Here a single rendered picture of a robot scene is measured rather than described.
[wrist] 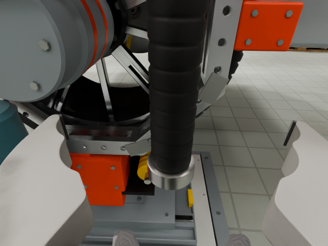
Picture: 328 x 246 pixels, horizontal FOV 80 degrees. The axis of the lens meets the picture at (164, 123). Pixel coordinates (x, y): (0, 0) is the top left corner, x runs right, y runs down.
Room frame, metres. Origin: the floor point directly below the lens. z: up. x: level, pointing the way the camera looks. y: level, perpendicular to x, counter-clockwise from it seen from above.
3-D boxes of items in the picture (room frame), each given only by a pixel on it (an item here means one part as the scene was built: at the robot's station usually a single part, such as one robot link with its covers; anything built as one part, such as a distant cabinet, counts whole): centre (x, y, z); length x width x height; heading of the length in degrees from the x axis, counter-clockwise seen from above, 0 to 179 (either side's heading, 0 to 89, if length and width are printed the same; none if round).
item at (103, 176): (0.41, 0.16, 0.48); 0.16 x 0.12 x 0.17; 179
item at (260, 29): (0.37, -0.16, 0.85); 0.09 x 0.08 x 0.07; 89
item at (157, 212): (0.54, 0.15, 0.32); 0.40 x 0.30 x 0.28; 89
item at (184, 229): (0.54, 0.12, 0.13); 0.50 x 0.36 x 0.10; 89
